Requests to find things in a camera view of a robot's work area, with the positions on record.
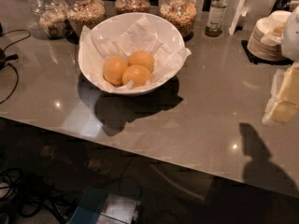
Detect glass jar with oats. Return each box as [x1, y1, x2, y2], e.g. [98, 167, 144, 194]
[31, 0, 73, 39]

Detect black tray under plates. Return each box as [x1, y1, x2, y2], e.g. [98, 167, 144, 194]
[241, 40, 292, 65]

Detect white ceramic bowl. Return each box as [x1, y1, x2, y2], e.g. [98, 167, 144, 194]
[78, 12, 186, 97]

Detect white paper liner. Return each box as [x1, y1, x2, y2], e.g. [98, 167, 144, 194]
[78, 15, 192, 93]

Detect glass jar with brown cereal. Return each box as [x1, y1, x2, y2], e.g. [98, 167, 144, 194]
[115, 0, 150, 14]

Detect black cable on table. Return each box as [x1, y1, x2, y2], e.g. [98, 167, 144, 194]
[0, 29, 32, 105]

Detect stack of white plates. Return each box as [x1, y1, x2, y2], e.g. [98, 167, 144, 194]
[247, 10, 291, 62]

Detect orange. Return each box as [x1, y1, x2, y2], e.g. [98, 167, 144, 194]
[103, 55, 128, 86]
[122, 65, 152, 88]
[128, 50, 154, 72]

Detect white upright card stand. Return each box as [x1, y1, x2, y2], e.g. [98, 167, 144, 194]
[228, 0, 246, 35]

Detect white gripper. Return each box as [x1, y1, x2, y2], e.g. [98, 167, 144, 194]
[263, 6, 299, 125]

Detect glass jar with grains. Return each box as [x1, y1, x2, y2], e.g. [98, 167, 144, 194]
[67, 0, 106, 36]

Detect glass jar with colourful cereal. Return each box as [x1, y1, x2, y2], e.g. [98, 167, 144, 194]
[159, 0, 197, 38]

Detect black cables on floor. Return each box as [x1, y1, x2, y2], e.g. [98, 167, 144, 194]
[0, 166, 78, 224]

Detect blue and silver box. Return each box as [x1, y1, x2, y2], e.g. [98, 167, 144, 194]
[67, 188, 141, 224]

